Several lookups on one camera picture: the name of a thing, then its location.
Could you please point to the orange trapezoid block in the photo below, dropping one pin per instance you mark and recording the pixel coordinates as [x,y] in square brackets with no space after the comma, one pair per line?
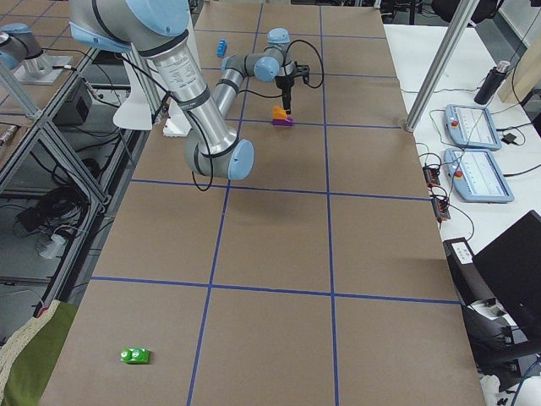
[279,114]

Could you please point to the green cloth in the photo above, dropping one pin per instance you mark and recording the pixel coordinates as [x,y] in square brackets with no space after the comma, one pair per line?
[29,356]

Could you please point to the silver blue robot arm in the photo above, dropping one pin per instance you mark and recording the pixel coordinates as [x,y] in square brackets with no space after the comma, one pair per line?
[20,47]
[159,32]

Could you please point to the black water bottle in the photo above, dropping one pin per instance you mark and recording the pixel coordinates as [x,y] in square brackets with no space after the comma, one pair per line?
[492,82]

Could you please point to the black monitor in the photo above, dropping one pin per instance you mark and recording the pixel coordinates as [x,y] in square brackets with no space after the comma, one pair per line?
[510,266]

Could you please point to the aluminium frame post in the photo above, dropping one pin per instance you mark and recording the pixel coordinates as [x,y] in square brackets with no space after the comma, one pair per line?
[452,36]

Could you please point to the purple trapezoid block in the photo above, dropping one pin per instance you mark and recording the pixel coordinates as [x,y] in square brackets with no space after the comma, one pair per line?
[285,122]

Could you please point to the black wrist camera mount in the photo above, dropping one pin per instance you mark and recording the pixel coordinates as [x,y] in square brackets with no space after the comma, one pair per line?
[301,71]

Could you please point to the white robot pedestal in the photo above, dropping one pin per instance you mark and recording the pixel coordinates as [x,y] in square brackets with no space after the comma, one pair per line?
[146,104]

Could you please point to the teach pendant tablet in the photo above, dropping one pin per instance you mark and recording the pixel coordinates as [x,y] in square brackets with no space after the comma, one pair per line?
[471,127]
[476,177]

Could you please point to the far teach pendant tablet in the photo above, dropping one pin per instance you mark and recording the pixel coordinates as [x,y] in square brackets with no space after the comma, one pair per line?
[471,127]

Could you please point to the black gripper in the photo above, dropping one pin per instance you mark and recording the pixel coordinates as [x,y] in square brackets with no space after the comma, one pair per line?
[284,83]

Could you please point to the blue double block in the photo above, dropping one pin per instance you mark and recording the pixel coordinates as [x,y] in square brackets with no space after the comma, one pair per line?
[221,48]

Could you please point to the black relay board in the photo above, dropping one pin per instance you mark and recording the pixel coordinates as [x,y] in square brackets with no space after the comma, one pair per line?
[438,196]

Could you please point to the near teach pendant tablet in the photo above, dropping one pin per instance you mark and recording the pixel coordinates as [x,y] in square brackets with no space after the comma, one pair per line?
[476,177]

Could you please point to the green block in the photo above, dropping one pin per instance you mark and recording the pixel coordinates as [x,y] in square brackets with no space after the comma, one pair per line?
[135,356]

